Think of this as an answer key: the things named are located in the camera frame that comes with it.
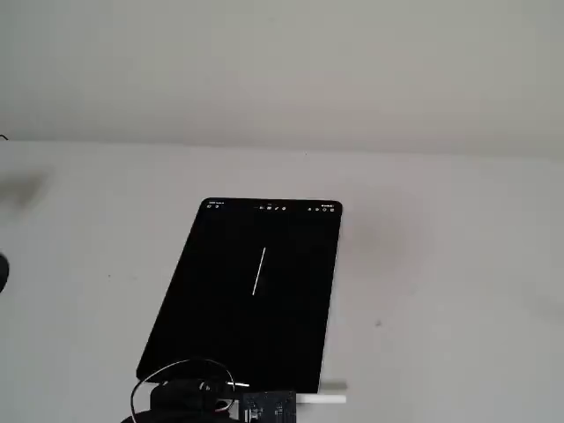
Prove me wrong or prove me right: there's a white stylus pencil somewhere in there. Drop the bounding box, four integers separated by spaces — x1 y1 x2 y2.
295 381 348 405

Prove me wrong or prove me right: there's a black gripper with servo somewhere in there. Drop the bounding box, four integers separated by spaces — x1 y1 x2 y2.
240 389 298 423

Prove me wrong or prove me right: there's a black-screen silver tablet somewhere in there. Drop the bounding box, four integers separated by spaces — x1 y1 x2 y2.
135 197 345 396

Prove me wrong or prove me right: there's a thin black cable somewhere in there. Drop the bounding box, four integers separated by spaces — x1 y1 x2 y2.
130 358 235 423

